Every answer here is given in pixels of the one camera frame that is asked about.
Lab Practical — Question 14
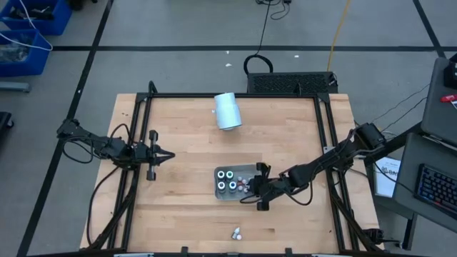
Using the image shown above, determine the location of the blue storage bin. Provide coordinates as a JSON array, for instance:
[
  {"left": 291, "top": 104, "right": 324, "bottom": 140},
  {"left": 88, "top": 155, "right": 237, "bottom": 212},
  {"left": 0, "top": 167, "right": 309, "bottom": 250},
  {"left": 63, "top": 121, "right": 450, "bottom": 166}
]
[
  {"left": 0, "top": 29, "right": 51, "bottom": 78},
  {"left": 0, "top": 0, "right": 72, "bottom": 36}
]

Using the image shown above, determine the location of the black device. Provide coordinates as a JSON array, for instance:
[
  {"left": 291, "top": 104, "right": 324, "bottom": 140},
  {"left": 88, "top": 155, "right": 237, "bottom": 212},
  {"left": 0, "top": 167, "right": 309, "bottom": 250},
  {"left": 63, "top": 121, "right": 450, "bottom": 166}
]
[{"left": 444, "top": 53, "right": 457, "bottom": 89}]

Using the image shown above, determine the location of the black backlit keyboard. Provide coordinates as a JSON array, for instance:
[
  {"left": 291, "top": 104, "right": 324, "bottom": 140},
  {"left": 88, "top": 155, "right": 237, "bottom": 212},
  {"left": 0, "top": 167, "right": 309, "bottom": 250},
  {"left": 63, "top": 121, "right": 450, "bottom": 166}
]
[{"left": 413, "top": 163, "right": 457, "bottom": 218}]

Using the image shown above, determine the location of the white cylinder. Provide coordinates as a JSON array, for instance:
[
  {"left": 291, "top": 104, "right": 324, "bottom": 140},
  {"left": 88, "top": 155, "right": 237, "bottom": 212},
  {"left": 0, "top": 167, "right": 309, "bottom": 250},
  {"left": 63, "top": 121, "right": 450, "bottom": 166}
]
[{"left": 212, "top": 91, "right": 243, "bottom": 131}]

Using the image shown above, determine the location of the grey desk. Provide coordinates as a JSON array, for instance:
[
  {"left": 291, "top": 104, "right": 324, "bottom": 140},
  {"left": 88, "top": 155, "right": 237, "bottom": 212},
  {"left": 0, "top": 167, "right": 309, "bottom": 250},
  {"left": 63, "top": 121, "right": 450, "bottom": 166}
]
[
  {"left": 392, "top": 132, "right": 457, "bottom": 235},
  {"left": 420, "top": 56, "right": 457, "bottom": 148}
]

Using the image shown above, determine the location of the grey bar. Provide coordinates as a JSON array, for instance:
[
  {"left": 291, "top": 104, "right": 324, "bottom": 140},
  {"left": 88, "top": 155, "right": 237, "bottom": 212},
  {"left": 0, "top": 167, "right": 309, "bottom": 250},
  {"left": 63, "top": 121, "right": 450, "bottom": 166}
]
[{"left": 0, "top": 81, "right": 30, "bottom": 93}]

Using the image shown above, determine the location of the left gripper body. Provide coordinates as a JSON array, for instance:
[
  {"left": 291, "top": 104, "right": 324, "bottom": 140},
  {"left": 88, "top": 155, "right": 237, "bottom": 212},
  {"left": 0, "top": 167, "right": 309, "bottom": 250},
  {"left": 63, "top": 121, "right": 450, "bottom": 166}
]
[{"left": 134, "top": 130, "right": 159, "bottom": 181}]

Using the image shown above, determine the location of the white cable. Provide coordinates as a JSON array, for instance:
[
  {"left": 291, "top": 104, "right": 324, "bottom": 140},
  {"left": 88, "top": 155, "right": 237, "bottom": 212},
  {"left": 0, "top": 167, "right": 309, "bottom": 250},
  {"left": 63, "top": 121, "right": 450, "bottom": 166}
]
[{"left": 0, "top": 0, "right": 54, "bottom": 51}]

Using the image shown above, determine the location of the thin black cable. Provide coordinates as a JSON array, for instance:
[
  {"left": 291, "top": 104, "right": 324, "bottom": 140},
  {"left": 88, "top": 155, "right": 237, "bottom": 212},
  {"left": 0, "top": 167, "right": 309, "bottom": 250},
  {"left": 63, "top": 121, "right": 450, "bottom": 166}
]
[
  {"left": 373, "top": 84, "right": 431, "bottom": 122},
  {"left": 381, "top": 96, "right": 428, "bottom": 133}
]

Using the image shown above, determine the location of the black hanging cable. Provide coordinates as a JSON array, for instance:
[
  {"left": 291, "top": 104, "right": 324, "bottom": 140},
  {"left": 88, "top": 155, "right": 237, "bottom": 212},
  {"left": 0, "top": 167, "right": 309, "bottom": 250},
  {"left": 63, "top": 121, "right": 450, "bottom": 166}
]
[{"left": 243, "top": 0, "right": 274, "bottom": 76}]

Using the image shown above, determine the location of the white printed paper sheet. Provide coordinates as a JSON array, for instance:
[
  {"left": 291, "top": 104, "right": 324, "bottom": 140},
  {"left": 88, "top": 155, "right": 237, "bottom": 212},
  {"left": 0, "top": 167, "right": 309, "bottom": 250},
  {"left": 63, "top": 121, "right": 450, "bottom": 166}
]
[{"left": 373, "top": 156, "right": 401, "bottom": 198}]

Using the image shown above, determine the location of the coiled black floor cable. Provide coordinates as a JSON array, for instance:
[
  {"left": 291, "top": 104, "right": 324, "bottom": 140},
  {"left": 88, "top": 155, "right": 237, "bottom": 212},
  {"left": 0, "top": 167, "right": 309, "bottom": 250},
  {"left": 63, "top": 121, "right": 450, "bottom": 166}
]
[{"left": 255, "top": 0, "right": 292, "bottom": 21}]

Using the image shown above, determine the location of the grey plastic bin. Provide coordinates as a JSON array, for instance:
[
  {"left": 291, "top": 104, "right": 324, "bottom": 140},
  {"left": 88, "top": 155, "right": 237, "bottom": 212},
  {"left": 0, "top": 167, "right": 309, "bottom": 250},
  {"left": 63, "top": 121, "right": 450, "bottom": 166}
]
[{"left": 213, "top": 163, "right": 264, "bottom": 201}]

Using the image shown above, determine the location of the black computer case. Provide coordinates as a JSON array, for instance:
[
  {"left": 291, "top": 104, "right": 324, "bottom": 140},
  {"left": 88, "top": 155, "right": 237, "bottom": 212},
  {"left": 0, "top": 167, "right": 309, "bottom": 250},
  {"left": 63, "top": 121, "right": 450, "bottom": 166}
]
[{"left": 246, "top": 71, "right": 338, "bottom": 94}]

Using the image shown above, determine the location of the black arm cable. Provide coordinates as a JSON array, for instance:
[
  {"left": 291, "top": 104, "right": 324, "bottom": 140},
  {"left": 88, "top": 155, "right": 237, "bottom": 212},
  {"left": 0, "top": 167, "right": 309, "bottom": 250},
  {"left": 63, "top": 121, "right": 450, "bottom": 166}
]
[{"left": 86, "top": 166, "right": 121, "bottom": 247}]

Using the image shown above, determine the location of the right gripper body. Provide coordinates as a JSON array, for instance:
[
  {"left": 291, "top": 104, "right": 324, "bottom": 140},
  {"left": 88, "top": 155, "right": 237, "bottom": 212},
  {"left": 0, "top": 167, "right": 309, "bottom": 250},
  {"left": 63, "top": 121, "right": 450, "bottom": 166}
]
[{"left": 253, "top": 163, "right": 292, "bottom": 211}]

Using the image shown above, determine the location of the black aluminium table frame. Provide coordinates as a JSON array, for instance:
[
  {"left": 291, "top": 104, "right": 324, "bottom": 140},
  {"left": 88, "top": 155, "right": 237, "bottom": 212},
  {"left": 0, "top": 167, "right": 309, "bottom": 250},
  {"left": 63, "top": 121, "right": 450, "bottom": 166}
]
[{"left": 85, "top": 81, "right": 385, "bottom": 257}]

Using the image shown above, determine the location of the yellow hanging cable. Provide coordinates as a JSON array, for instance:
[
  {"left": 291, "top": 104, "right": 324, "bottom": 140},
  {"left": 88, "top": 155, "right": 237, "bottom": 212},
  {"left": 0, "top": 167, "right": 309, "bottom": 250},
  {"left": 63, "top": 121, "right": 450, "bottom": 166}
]
[{"left": 327, "top": 0, "right": 353, "bottom": 72}]

